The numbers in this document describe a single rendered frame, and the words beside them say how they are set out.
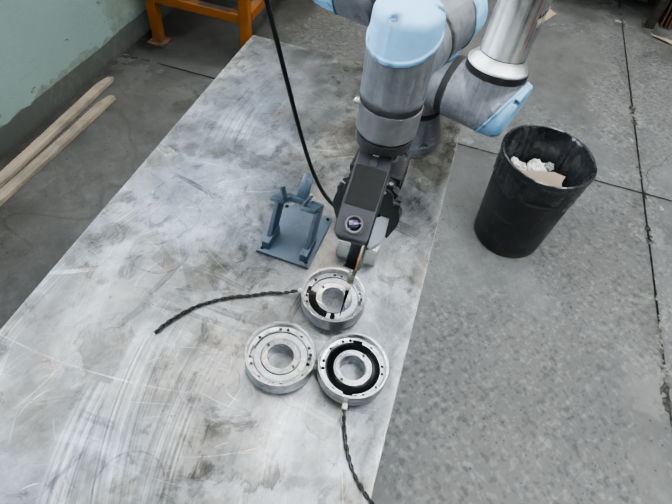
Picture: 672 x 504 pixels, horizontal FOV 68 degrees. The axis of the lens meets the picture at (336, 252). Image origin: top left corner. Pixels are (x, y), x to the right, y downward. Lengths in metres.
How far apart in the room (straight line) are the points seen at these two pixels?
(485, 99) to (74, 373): 0.81
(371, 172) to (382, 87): 0.12
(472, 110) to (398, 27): 0.50
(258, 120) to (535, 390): 1.24
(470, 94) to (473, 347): 1.05
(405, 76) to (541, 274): 1.64
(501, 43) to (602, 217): 1.62
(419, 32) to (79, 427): 0.65
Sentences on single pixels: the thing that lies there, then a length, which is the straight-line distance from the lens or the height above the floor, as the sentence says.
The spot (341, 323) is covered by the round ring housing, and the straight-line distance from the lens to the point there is 0.78.
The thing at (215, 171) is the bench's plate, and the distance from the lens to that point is 1.05.
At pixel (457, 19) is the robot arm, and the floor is 1.25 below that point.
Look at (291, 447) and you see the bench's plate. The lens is 0.74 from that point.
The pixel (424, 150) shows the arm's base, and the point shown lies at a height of 0.82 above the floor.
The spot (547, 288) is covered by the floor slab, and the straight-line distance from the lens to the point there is 2.08.
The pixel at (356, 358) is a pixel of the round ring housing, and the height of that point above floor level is 0.82.
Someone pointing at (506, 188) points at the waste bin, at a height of 0.34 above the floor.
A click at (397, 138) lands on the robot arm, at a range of 0.59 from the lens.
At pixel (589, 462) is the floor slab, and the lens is 1.81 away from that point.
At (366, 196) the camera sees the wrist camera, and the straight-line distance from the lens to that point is 0.61.
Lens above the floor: 1.51
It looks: 52 degrees down
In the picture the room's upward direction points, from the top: 8 degrees clockwise
